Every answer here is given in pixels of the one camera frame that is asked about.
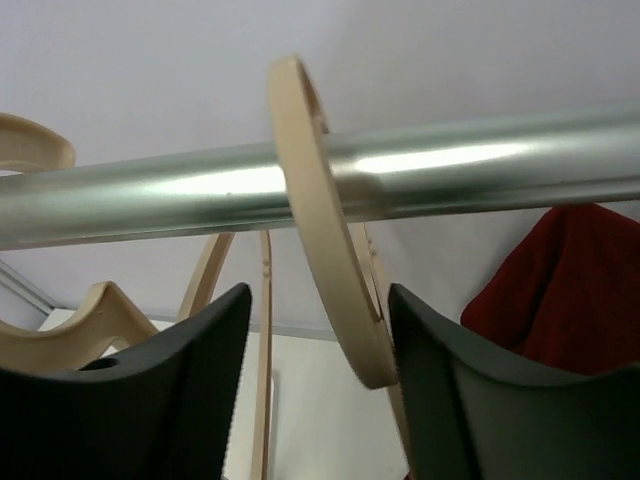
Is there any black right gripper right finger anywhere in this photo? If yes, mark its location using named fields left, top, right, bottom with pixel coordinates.
left=389, top=284, right=639, bottom=479

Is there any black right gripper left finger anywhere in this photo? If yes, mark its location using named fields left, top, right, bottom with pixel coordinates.
left=1, top=283, right=252, bottom=479

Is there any beige wooden hanger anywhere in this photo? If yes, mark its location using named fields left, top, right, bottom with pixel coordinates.
left=267, top=53, right=416, bottom=480
left=1, top=114, right=273, bottom=479

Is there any dark maroon t shirt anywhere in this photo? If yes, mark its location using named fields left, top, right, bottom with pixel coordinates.
left=461, top=204, right=639, bottom=375

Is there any metal clothes rack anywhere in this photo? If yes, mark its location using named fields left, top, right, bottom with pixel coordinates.
left=1, top=101, right=639, bottom=250

